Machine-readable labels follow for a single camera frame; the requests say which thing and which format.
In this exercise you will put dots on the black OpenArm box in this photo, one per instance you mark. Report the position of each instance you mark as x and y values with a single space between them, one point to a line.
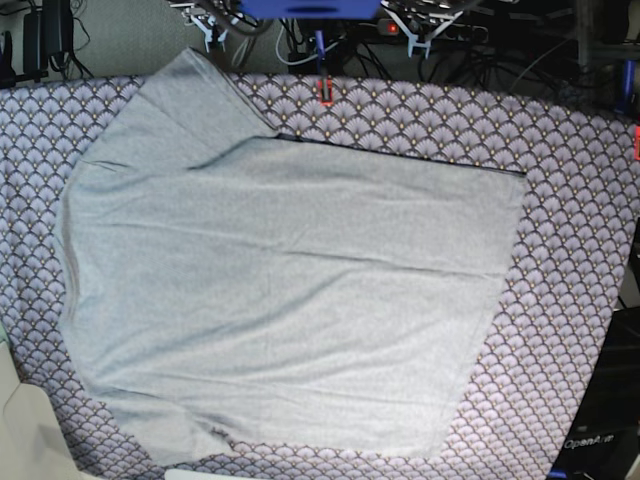
603 442

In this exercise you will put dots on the black power strip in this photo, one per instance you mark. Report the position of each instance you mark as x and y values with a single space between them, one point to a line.
423 32

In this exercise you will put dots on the white board at corner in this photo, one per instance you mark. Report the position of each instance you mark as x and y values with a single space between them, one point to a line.
32 444

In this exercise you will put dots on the light grey T-shirt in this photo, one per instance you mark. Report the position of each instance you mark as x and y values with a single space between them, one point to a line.
225 284

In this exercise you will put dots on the red black table clamp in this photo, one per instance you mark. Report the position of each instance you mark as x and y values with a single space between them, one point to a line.
325 91

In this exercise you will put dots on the fan-patterned purple tablecloth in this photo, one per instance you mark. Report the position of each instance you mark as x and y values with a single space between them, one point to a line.
535 364

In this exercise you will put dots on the red clamp at right edge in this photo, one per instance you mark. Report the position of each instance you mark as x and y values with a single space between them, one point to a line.
637 143

